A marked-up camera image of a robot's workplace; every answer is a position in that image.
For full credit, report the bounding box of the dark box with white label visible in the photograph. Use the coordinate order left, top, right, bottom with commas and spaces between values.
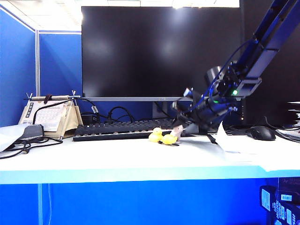
259, 185, 278, 213

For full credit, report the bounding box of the pink white doll figure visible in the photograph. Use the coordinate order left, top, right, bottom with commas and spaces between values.
170, 125, 185, 141

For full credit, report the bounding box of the grey cable dock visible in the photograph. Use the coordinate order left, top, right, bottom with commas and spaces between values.
23, 124, 45, 139

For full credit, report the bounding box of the yellow Pichu figure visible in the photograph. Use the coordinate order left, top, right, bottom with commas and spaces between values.
158, 133, 180, 146

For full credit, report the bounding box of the desk calendar with beige stand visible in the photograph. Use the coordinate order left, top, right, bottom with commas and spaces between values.
18, 90, 84, 140

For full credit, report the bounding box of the large black widescreen monitor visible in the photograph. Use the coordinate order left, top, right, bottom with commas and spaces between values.
81, 6, 242, 102

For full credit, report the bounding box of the thin white cable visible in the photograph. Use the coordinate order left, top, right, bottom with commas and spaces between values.
48, 184, 53, 225

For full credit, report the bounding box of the white paper sheet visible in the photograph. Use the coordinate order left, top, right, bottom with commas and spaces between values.
217, 120, 300, 172

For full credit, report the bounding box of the black cable with ferrite core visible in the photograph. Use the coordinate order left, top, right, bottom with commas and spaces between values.
32, 97, 98, 125

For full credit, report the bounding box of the yellow rubber duck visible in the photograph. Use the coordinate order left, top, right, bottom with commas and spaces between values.
149, 127, 164, 143

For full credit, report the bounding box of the black looped cable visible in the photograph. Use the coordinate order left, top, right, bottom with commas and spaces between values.
107, 106, 134, 124

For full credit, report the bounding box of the black power adapter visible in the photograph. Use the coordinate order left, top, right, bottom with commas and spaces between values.
81, 112, 98, 125

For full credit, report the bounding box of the silver partition post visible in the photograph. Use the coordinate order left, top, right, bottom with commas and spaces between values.
35, 30, 41, 97

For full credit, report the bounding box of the grey monitor stand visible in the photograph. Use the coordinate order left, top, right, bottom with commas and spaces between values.
152, 101, 169, 119

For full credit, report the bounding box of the black USB cable bundle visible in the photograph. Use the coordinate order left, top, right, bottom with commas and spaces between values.
0, 136, 63, 160

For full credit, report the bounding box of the black computer mouse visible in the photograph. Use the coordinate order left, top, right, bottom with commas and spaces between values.
245, 125, 277, 141

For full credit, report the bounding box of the black vertical monitor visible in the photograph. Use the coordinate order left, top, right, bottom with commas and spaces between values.
240, 0, 300, 127

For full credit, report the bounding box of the dark blue printed box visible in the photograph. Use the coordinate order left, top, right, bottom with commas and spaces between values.
271, 200, 300, 225

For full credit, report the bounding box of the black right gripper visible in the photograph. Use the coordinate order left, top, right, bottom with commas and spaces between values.
172, 95, 235, 137

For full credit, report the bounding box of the black mechanical keyboard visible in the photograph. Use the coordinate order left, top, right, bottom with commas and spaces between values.
73, 118, 186, 142

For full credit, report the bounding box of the dark printed carton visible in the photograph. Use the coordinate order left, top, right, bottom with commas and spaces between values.
277, 177, 300, 203

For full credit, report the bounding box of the stack of papers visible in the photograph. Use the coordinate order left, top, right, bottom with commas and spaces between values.
275, 101, 300, 143

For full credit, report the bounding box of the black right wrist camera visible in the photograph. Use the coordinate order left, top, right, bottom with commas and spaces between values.
183, 87, 202, 104

